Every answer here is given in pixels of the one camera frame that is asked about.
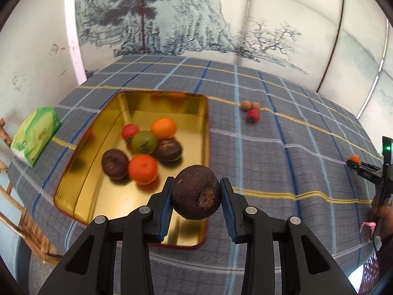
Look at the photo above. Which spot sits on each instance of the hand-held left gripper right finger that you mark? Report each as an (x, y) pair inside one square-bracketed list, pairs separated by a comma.
[(227, 212)]

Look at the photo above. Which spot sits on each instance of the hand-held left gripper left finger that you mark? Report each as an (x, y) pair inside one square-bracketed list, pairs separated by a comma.
[(165, 212)]

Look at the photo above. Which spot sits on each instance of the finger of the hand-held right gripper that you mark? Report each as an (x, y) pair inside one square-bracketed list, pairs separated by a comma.
[(367, 170)]

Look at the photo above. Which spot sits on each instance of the small orange kumquat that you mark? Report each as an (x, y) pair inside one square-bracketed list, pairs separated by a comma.
[(355, 159)]

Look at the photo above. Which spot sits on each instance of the large dark brown fruit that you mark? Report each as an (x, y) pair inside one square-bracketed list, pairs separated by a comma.
[(190, 187)]

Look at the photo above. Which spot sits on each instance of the orange tangerine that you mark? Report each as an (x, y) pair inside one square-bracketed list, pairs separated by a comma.
[(142, 169)]

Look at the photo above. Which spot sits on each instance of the small dark brown fruit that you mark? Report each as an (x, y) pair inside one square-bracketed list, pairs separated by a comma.
[(169, 150)]

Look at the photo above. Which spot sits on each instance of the red and gold tin box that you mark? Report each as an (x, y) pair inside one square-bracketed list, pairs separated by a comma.
[(92, 190)]

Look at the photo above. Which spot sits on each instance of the large oval orange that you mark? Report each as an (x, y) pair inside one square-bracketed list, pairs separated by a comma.
[(164, 127)]

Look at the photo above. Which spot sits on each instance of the person's right hand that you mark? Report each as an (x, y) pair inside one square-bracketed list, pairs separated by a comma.
[(379, 213)]

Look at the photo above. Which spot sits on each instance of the dark purple fruit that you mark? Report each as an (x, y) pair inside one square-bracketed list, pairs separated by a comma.
[(114, 163)]

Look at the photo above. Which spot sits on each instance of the grey plaid blanket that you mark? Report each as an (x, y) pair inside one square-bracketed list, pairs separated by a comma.
[(276, 159)]

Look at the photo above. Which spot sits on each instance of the green fruit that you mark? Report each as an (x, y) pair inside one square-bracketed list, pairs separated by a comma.
[(144, 143)]

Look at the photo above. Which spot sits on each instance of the small red fruit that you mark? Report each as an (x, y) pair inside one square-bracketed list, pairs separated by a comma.
[(129, 131)]

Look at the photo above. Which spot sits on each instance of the red perforated plastic object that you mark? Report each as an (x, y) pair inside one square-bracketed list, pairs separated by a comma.
[(370, 273)]

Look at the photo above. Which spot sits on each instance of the brown longan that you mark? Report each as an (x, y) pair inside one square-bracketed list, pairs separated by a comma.
[(255, 106), (245, 105)]

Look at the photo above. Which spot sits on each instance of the rattan chair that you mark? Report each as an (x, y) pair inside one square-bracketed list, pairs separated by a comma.
[(30, 230)]

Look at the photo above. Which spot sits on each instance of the green tissue pack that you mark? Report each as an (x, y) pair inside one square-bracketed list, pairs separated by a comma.
[(35, 135)]

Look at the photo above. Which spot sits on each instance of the landscape painted folding screen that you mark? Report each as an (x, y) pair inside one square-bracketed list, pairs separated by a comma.
[(184, 12)]

